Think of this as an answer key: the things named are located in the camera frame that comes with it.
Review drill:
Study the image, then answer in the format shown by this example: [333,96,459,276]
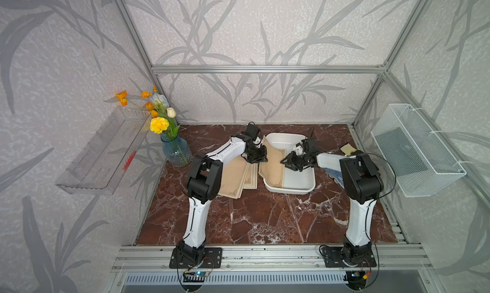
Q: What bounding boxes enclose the aluminium cage frame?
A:
[103,0,489,206]

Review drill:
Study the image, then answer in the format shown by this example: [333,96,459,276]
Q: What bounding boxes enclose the aluminium front rail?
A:
[111,244,433,273]

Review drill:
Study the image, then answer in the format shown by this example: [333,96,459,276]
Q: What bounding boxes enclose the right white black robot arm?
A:
[281,151,384,266]

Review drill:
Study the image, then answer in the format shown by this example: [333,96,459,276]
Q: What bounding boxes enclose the black yellow work glove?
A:
[340,143,364,157]

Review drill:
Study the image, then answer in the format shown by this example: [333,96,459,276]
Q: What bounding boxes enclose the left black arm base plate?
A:
[168,247,223,269]

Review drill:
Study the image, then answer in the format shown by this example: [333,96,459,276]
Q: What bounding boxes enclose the white plastic storage box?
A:
[259,133,316,195]

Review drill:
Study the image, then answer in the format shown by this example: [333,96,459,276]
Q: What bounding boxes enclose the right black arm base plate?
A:
[319,245,378,268]

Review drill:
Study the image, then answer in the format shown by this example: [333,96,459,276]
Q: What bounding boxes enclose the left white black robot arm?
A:
[176,130,267,260]

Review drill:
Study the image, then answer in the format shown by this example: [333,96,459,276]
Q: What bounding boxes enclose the red pen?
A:
[122,151,137,172]

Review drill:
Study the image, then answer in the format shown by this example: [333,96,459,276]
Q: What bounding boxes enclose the clear acrylic wall shelf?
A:
[55,108,151,195]

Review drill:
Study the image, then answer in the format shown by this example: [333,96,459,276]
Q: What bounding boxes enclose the right circuit board with wires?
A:
[344,270,372,292]

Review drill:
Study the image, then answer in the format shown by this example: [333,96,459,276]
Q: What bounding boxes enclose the beige stationery sheet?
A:
[218,156,252,199]
[259,137,286,188]
[243,163,259,190]

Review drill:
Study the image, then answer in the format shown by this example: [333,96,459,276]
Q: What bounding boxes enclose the blue white dotted glove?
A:
[324,169,345,188]

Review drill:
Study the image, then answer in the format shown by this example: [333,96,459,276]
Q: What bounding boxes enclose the white wire mesh basket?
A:
[371,103,467,197]

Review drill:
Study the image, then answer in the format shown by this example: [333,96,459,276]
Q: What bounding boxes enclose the blue glass vase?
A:
[160,134,193,167]

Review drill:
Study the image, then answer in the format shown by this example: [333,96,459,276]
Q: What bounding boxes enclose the yellow orange artificial flowers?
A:
[115,85,181,140]

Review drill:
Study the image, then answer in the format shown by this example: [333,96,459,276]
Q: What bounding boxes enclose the left green circuit board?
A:
[182,270,212,284]

